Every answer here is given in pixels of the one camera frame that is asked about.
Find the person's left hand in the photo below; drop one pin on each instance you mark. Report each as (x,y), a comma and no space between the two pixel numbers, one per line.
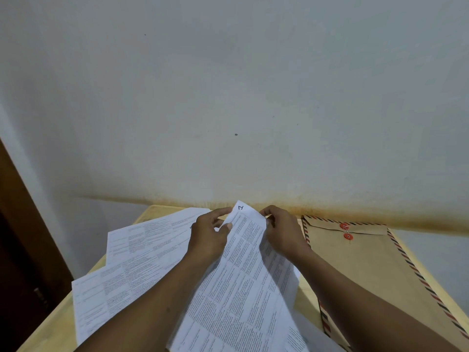
(207,241)

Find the person's right hand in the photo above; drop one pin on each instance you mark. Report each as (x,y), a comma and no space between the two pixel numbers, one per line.
(287,238)

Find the pile of printed white papers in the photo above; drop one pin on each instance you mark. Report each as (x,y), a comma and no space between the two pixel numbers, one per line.
(146,238)

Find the brown envelope with striped edge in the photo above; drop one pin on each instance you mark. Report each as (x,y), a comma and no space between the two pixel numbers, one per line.
(366,260)

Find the person's left forearm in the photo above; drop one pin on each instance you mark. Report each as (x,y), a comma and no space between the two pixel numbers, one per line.
(146,311)

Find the person's right forearm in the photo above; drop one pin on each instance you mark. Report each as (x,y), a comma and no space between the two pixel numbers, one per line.
(366,311)

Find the metal door hinge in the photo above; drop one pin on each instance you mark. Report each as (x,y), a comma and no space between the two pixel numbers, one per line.
(40,296)

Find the dark wooden door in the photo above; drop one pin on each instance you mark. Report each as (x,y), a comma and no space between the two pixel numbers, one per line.
(14,296)

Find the brown wooden door frame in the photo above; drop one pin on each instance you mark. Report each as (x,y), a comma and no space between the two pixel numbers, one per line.
(25,216)

